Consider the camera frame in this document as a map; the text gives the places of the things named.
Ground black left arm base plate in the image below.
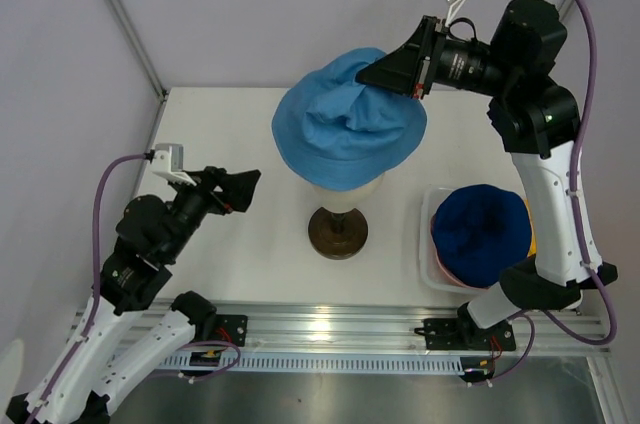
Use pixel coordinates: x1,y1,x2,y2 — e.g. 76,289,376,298
196,314,249,347

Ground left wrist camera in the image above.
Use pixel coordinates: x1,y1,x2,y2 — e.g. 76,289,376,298
150,143,196,186

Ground pink bucket hat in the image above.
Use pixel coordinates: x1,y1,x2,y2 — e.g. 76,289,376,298
428,216,473,290

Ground mannequin head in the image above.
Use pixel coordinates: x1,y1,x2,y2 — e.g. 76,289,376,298
307,173,385,260

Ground white slotted cable duct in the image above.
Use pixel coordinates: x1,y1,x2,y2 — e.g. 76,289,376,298
156,350,464,376

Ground dark blue bucket hat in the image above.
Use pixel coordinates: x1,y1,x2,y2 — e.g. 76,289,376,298
431,184,533,289

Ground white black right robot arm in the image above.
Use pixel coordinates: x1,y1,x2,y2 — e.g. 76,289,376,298
356,0,618,350

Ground aluminium left corner post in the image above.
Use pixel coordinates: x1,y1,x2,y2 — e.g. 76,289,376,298
104,0,168,102

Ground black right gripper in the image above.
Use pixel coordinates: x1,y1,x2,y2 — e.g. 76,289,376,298
356,15,518,100

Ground light blue bucket hat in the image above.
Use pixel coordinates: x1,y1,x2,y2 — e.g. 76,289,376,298
271,47,427,192

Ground aluminium front rail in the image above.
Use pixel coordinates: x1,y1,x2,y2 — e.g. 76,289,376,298
64,301,612,358

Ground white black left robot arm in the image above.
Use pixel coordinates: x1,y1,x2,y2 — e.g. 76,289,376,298
6,167,261,423

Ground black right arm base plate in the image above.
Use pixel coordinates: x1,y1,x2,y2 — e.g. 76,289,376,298
413,318,516,352

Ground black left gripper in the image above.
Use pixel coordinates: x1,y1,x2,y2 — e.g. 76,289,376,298
162,164,260,261

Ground white plastic basket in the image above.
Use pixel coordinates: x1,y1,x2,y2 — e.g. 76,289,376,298
419,188,488,295

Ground yellow bucket hat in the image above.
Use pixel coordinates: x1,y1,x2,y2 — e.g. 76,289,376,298
523,199,537,257

